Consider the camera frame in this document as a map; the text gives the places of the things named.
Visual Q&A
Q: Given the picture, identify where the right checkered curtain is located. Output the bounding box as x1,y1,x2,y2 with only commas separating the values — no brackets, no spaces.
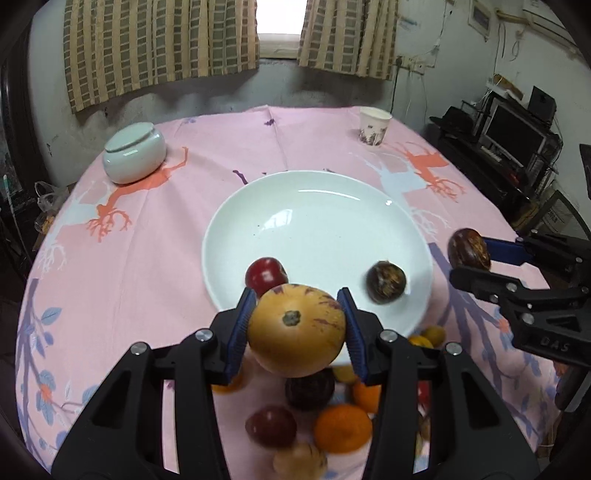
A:
297,0,399,80

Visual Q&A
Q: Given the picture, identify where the large orange tangerine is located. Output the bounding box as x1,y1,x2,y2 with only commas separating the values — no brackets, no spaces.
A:
312,404,373,454

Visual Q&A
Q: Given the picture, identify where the black metal shelf rack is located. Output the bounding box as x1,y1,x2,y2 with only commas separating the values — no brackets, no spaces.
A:
430,87,563,224

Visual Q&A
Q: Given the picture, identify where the dark brown passion fruit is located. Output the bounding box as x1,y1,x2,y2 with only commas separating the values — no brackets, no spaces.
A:
366,261,407,304

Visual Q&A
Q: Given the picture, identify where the white lidded ceramic jar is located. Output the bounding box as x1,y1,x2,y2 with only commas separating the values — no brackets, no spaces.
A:
102,122,167,185

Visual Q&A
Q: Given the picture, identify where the white round plate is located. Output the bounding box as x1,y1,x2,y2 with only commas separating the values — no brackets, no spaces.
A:
201,171,433,335

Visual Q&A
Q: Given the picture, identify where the left checkered curtain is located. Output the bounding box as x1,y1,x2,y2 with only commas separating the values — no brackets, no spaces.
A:
63,0,259,113

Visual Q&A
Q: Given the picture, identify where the checkered curtain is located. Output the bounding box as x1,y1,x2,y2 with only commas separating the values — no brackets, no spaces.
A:
297,0,399,80
63,0,259,113

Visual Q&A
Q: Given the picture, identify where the tan striped melon fruit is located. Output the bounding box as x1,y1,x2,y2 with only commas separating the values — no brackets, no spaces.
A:
247,284,346,378

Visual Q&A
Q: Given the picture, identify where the yellow orange citrus fruit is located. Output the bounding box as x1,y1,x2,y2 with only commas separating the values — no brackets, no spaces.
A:
420,325,447,348

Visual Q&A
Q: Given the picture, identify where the dark red plum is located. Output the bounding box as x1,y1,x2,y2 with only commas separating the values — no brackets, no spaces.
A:
245,405,297,449
245,257,288,297

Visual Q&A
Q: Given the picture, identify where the black computer monitor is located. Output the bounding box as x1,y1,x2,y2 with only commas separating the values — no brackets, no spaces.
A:
484,101,548,167

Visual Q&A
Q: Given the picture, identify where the white paper cup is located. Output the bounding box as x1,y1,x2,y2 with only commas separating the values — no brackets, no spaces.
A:
359,106,393,146

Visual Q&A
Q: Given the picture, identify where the pink printed tablecloth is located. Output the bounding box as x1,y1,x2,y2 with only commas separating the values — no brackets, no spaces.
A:
15,106,558,467

